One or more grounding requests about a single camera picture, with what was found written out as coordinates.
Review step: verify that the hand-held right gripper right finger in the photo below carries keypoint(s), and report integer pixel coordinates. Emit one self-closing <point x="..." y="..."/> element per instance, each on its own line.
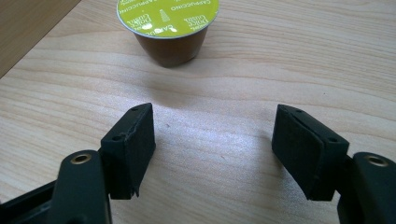
<point x="306" y="155"/>

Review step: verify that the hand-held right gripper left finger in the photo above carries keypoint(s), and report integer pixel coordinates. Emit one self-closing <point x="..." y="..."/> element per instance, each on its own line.
<point x="130" y="155"/>

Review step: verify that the green-lid brown coffee capsule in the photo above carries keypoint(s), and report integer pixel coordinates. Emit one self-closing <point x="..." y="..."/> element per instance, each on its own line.
<point x="169" y="34"/>

